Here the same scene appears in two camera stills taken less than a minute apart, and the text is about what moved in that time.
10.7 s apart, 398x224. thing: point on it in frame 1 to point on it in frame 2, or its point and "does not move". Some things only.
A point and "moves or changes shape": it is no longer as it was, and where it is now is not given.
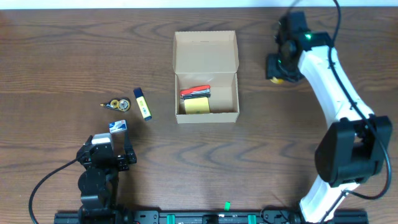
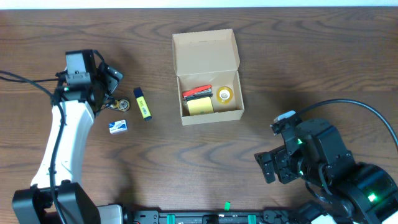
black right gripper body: [272, 69] to [280, 163]
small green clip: [227, 206] does not move
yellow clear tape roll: [277, 81] to [224, 95]
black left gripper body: [116, 159] to [109, 78]
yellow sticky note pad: [197, 106] moves or changes shape
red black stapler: [201, 91] does not move
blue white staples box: [116, 126] does not move
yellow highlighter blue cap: [142, 104] does not move
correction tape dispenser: [122, 104] does not move
